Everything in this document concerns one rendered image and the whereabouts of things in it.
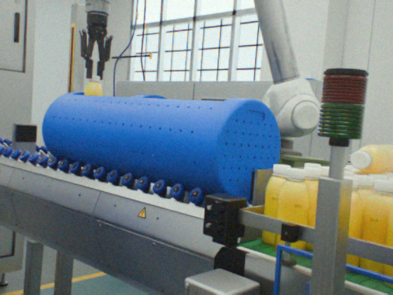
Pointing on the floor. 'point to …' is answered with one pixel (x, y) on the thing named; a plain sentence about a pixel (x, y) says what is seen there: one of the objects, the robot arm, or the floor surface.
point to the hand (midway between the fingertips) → (95, 70)
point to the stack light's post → (330, 237)
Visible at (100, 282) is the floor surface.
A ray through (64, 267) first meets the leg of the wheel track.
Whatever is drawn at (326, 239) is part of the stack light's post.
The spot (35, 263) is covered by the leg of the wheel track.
